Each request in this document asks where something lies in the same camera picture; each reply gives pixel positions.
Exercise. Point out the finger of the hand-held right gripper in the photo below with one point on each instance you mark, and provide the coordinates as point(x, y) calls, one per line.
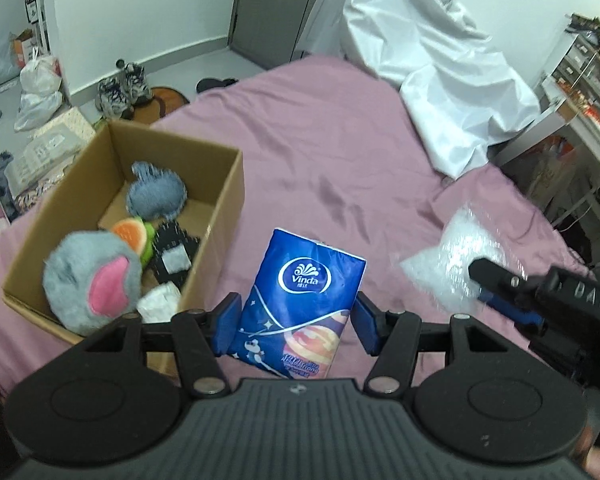
point(517, 312)
point(497, 275)

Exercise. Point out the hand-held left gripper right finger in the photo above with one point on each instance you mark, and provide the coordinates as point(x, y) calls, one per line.
point(367, 325)

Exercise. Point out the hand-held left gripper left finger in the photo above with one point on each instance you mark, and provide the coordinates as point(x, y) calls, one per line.
point(227, 322)

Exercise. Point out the clear bag of white filling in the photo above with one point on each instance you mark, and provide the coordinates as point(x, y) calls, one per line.
point(450, 265)

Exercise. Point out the blue tissue pack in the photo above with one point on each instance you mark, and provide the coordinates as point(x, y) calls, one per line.
point(300, 300)

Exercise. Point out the white tissue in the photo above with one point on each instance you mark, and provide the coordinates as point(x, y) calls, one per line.
point(157, 302)

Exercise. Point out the brown cardboard box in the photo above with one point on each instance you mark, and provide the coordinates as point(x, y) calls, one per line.
point(225, 210)

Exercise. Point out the burger plush toy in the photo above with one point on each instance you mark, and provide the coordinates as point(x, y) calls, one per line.
point(130, 234)

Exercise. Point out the grey fluffy plush toy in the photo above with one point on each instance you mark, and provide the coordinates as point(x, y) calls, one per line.
point(85, 280)

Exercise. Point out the blue knitted plush toy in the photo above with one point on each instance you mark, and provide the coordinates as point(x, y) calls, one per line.
point(155, 192)

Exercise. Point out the white storage shelf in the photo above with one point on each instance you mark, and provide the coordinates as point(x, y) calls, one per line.
point(585, 110)

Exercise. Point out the pink bed sheet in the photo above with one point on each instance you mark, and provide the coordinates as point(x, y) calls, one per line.
point(330, 135)

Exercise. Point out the white satin cloth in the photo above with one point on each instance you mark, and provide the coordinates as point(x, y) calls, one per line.
point(430, 60)

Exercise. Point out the orange round mat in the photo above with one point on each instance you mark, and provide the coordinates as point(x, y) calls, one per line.
point(167, 97)

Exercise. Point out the black slippers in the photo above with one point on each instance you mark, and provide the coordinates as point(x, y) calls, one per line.
point(215, 84)

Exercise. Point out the printed paper box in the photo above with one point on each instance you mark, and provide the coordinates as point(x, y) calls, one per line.
point(50, 147)

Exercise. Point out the white plastic bag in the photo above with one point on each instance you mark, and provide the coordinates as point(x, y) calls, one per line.
point(37, 90)

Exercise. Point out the small orange cardboard box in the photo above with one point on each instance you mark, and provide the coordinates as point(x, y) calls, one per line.
point(22, 50)

